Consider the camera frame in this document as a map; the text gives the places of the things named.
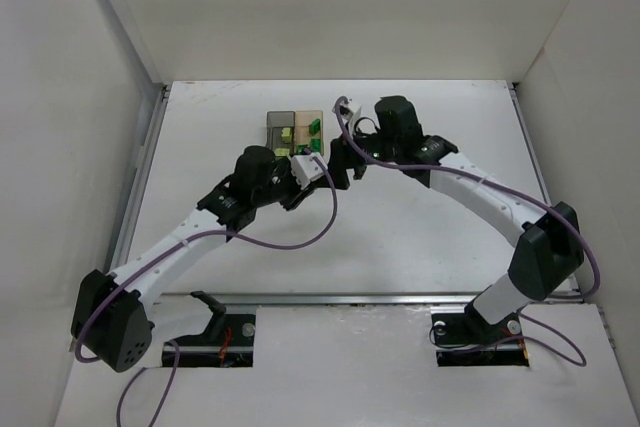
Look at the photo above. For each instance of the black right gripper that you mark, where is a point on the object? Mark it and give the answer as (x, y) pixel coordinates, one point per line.
(342, 161)

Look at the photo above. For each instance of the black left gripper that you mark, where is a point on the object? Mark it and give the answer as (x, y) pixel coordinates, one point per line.
(298, 195)

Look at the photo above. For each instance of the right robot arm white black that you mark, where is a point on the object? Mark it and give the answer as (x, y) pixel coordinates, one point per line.
(547, 246)

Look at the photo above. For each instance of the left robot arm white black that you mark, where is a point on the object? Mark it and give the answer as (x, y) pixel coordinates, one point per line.
(119, 315)

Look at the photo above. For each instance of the green 2x4 lego in container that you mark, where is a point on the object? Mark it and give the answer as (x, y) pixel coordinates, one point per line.
(314, 145)

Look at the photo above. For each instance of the amber plastic container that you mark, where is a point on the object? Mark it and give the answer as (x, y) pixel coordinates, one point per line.
(302, 120)

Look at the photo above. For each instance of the smoky grey plastic container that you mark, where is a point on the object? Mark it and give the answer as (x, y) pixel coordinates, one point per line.
(275, 122)

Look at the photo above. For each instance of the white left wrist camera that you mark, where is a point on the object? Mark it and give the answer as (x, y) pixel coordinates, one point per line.
(307, 168)

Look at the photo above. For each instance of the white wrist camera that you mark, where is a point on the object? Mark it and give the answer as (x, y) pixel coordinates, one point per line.
(348, 112)
(307, 168)

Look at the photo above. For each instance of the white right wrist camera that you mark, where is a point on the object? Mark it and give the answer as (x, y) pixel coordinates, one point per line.
(348, 112)

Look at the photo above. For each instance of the front aluminium rail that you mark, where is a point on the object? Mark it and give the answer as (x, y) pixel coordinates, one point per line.
(343, 299)

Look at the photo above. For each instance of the aluminium frame rail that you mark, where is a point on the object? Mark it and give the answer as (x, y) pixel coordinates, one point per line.
(150, 118)

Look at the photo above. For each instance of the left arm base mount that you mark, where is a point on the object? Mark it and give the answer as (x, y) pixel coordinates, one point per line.
(226, 342)

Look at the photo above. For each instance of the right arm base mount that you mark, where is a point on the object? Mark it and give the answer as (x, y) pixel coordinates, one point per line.
(464, 342)

